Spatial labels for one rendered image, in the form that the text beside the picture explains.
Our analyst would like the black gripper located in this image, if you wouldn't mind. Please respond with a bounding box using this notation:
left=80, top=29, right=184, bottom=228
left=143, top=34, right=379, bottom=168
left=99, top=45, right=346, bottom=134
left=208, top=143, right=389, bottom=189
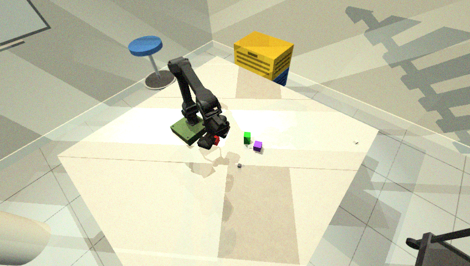
left=197, top=114, right=227, bottom=150

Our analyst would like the red block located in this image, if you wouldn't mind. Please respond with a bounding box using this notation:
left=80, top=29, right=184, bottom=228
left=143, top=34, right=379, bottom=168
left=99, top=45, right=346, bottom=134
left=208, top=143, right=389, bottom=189
left=214, top=135, right=220, bottom=146

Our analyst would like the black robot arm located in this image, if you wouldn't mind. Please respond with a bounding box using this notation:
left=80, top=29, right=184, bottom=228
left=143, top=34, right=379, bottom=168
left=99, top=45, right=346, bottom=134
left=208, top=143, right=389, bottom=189
left=167, top=56, right=230, bottom=139

